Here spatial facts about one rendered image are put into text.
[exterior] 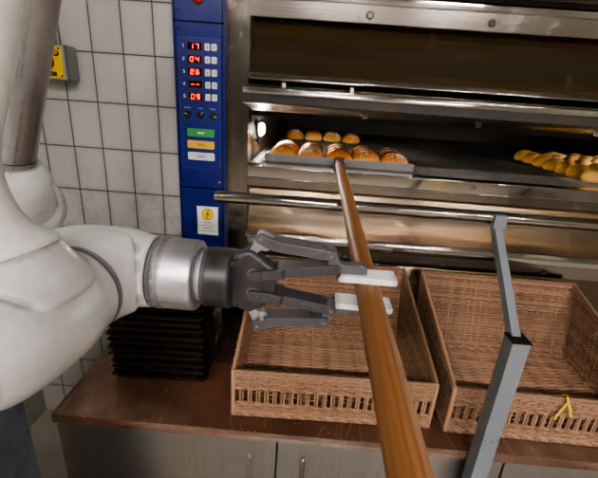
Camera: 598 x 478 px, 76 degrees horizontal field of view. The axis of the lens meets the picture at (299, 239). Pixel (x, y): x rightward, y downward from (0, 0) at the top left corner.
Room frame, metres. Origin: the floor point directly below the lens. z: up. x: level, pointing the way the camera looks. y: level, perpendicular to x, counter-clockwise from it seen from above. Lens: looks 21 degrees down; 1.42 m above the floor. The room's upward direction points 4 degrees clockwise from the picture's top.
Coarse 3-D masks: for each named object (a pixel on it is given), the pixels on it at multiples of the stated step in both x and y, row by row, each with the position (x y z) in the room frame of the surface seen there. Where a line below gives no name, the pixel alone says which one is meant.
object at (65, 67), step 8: (56, 48) 1.26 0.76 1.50; (64, 48) 1.26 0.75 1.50; (72, 48) 1.31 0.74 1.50; (56, 56) 1.26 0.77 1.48; (64, 56) 1.26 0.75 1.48; (72, 56) 1.30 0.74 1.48; (56, 64) 1.26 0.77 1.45; (64, 64) 1.26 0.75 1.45; (72, 64) 1.30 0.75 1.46; (56, 72) 1.26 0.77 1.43; (64, 72) 1.26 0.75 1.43; (72, 72) 1.29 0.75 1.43; (64, 80) 1.26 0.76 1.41; (72, 80) 1.29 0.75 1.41
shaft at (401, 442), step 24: (336, 168) 1.25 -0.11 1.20; (360, 240) 0.56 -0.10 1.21; (360, 288) 0.41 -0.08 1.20; (360, 312) 0.37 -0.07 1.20; (384, 312) 0.36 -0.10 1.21; (384, 336) 0.31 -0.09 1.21; (384, 360) 0.27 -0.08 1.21; (384, 384) 0.24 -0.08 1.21; (384, 408) 0.22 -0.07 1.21; (408, 408) 0.22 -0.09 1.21; (384, 432) 0.20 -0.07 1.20; (408, 432) 0.20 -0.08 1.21; (384, 456) 0.19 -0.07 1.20; (408, 456) 0.18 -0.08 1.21
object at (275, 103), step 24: (264, 96) 1.17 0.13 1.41; (288, 96) 1.17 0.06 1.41; (408, 120) 1.33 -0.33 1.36; (432, 120) 1.28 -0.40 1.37; (456, 120) 1.24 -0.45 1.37; (480, 120) 1.19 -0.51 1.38; (504, 120) 1.15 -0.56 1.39; (528, 120) 1.15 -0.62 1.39; (552, 120) 1.15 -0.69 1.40; (576, 120) 1.15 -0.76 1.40
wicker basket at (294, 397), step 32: (320, 288) 1.25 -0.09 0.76; (352, 288) 1.25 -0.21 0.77; (384, 288) 1.26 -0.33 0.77; (352, 320) 1.23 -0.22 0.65; (416, 320) 1.05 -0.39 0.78; (256, 352) 1.09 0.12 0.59; (288, 352) 1.10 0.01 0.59; (320, 352) 1.11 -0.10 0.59; (416, 352) 1.00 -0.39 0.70; (256, 384) 0.82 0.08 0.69; (288, 384) 0.82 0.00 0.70; (320, 384) 0.82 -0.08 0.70; (352, 384) 0.81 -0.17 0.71; (416, 384) 0.81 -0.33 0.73; (256, 416) 0.81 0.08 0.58; (288, 416) 0.81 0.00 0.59; (320, 416) 0.82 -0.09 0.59; (352, 416) 0.82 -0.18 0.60
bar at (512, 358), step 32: (224, 192) 0.95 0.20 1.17; (512, 224) 0.93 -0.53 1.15; (544, 224) 0.92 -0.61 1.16; (576, 224) 0.92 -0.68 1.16; (512, 288) 0.81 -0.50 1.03; (512, 320) 0.75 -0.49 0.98; (512, 352) 0.70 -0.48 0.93; (512, 384) 0.70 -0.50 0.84; (480, 416) 0.73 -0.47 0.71; (480, 448) 0.70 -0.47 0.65
